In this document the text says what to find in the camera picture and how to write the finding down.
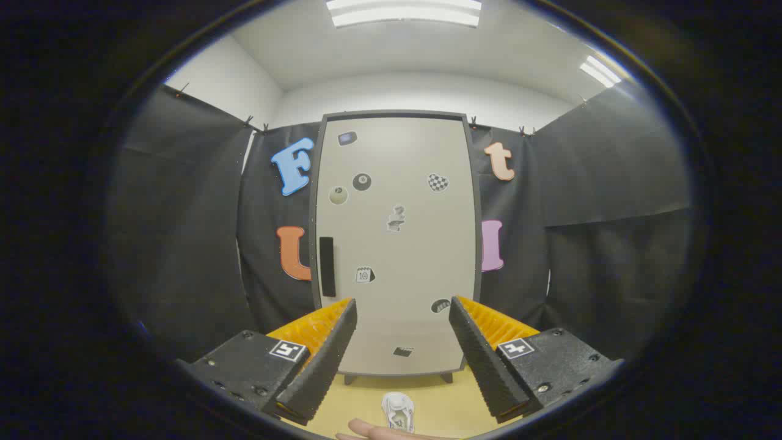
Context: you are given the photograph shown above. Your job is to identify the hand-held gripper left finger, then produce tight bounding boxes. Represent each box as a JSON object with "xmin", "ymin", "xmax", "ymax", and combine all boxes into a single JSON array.
[{"xmin": 176, "ymin": 298, "xmax": 358, "ymax": 427}]

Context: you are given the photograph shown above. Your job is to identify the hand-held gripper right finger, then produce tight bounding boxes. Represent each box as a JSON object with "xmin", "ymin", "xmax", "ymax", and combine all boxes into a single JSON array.
[{"xmin": 449, "ymin": 296, "xmax": 625, "ymax": 424}]

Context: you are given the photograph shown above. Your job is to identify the white shoes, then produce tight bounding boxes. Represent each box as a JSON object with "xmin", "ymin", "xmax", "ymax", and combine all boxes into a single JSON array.
[{"xmin": 382, "ymin": 392, "xmax": 416, "ymax": 433}]

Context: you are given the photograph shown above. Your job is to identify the beige shoe cabinet door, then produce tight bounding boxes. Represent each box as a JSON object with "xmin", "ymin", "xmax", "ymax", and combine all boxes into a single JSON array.
[{"xmin": 316, "ymin": 116, "xmax": 477, "ymax": 376}]

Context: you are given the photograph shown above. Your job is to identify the grey shoe cabinet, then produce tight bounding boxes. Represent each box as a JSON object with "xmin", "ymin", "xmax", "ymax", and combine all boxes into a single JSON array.
[{"xmin": 309, "ymin": 110, "xmax": 483, "ymax": 386}]

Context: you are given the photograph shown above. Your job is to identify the black backdrop cloth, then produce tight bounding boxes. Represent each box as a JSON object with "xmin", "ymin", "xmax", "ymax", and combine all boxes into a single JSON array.
[{"xmin": 107, "ymin": 82, "xmax": 694, "ymax": 361}]

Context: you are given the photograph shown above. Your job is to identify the small ceiling light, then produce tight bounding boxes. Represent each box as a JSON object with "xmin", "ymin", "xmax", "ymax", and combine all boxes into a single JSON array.
[{"xmin": 579, "ymin": 55, "xmax": 622, "ymax": 88}]

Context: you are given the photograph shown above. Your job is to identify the long ceiling light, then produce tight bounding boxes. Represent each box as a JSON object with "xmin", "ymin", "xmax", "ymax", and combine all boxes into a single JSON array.
[{"xmin": 326, "ymin": 0, "xmax": 483, "ymax": 29}]

